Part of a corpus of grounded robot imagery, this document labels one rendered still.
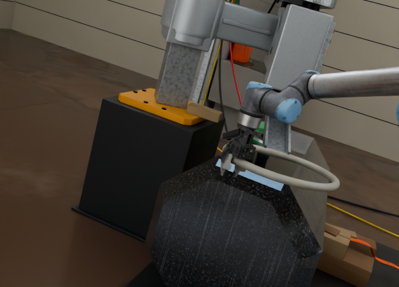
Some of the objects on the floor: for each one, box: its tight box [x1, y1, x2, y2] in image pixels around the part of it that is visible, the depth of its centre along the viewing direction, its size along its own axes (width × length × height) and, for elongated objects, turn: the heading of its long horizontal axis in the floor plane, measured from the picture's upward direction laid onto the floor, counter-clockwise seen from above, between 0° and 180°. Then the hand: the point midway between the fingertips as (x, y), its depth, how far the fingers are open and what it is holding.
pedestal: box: [71, 96, 226, 243], centre depth 318 cm, size 66×66×74 cm
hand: (228, 172), depth 192 cm, fingers closed on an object, 5 cm apart
